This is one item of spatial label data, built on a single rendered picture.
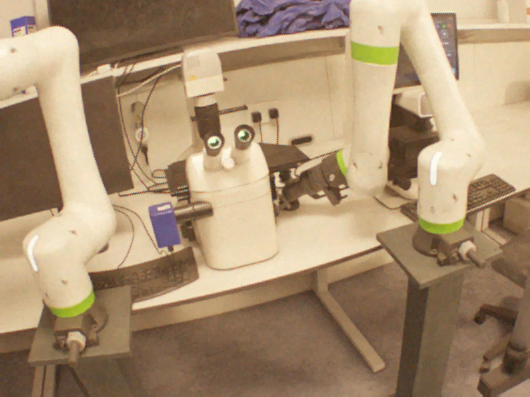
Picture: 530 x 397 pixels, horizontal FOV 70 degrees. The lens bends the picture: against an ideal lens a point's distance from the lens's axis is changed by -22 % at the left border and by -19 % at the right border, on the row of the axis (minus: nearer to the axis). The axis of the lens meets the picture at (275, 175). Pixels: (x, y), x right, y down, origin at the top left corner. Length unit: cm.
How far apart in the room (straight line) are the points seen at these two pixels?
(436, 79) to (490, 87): 147
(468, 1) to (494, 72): 43
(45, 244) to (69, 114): 28
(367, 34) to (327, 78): 100
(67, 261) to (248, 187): 49
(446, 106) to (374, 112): 20
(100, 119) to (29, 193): 34
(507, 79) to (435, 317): 177
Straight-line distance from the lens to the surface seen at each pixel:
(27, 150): 140
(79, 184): 101
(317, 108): 200
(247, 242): 119
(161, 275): 123
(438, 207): 105
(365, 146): 111
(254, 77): 189
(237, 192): 112
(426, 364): 137
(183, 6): 169
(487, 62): 256
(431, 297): 118
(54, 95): 97
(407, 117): 174
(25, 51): 88
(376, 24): 101
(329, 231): 133
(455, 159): 102
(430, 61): 115
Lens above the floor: 141
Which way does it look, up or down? 22 degrees down
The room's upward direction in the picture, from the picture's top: 7 degrees counter-clockwise
